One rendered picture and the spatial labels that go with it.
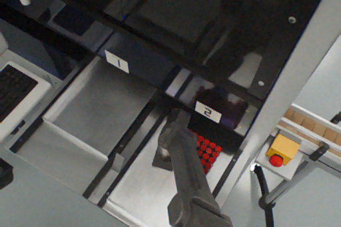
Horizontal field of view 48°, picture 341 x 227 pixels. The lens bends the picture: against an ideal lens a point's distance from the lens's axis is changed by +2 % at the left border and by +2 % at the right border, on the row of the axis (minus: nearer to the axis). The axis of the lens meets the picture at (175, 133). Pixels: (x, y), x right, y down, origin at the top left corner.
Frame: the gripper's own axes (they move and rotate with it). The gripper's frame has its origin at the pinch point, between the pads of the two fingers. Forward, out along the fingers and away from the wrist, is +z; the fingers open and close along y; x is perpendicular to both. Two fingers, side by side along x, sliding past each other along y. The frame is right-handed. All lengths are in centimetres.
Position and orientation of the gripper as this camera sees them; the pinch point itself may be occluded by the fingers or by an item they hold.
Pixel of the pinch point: (166, 162)
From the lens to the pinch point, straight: 119.2
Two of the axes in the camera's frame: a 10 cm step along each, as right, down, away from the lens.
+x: -9.6, -2.9, 0.7
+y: 2.9, -8.8, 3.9
